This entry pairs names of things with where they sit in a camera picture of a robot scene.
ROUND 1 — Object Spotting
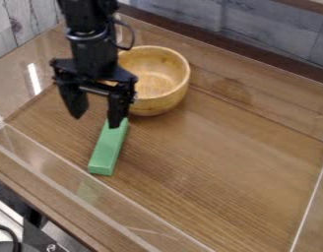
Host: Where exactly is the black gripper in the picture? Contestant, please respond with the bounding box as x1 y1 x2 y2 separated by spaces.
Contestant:
49 58 137 129

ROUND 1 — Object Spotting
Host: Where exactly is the green rectangular block stick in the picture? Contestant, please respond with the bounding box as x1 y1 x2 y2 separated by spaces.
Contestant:
88 118 128 176

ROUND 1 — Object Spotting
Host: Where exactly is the light wooden bowl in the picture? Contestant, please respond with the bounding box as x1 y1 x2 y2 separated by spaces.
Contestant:
120 45 191 116

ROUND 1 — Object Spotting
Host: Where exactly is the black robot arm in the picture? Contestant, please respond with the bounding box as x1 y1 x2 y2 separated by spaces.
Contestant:
49 0 137 129

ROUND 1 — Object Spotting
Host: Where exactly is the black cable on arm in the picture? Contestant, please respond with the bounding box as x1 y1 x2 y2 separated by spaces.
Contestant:
110 16 136 52

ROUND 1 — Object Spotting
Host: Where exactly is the black cable loop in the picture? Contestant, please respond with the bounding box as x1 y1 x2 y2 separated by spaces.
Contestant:
0 223 22 252

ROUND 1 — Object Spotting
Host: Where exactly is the black table clamp mount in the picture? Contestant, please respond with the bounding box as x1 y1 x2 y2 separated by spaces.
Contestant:
22 219 69 252

